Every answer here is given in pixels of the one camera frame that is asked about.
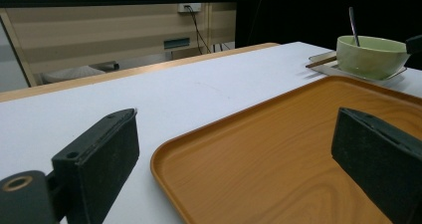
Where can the metal spoon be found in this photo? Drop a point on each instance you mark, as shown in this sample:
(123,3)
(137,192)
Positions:
(353,25)

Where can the green bowl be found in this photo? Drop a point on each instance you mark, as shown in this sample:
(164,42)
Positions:
(368,59)

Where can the wooden tray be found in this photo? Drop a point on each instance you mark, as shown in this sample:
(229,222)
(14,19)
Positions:
(265,157)

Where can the white power socket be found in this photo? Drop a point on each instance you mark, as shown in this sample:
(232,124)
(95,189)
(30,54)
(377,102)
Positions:
(189,7)

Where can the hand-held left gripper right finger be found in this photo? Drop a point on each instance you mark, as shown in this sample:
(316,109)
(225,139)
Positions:
(371,157)

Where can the dark rolled object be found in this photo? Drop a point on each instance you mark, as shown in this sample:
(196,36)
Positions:
(106,65)

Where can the beige wooden desk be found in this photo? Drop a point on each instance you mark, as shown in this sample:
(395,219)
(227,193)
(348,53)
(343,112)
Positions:
(99,35)

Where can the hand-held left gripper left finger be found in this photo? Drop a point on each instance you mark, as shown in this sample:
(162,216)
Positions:
(99,157)

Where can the brown chopstick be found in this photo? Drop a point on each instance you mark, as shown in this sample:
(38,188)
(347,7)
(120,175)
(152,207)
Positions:
(320,62)

